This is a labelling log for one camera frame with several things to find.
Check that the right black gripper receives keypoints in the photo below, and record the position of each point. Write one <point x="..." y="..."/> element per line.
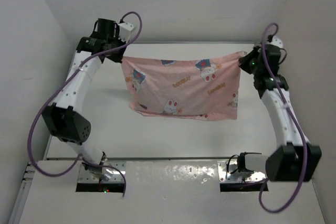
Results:
<point x="247" y="61"/>

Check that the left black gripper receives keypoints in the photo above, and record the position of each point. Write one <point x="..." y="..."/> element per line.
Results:
<point x="116" y="57"/>

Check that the pink bunny pillowcase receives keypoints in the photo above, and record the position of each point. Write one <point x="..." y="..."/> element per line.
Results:
<point x="205" y="89"/>

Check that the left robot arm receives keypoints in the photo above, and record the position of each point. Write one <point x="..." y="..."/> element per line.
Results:
<point x="63" y="114"/>

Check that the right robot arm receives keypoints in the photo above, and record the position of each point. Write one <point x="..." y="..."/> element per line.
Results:
<point x="294" y="159"/>

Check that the white front cover panel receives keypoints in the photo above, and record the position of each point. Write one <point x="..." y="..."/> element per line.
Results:
<point x="165" y="192"/>

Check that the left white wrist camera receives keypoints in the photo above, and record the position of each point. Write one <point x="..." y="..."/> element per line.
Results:
<point x="125" y="31"/>

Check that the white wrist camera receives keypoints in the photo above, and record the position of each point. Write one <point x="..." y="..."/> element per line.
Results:
<point x="275" y="41"/>
<point x="125" y="31"/>

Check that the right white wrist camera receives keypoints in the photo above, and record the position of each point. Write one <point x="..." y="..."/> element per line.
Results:
<point x="275" y="41"/>

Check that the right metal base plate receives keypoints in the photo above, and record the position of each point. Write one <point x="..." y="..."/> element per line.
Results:
<point x="228" y="175"/>

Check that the metal base plate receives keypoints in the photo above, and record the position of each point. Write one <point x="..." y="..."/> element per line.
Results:
<point x="110" y="175"/>
<point x="228" y="175"/>

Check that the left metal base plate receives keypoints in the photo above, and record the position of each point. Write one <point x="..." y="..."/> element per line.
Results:
<point x="110" y="175"/>

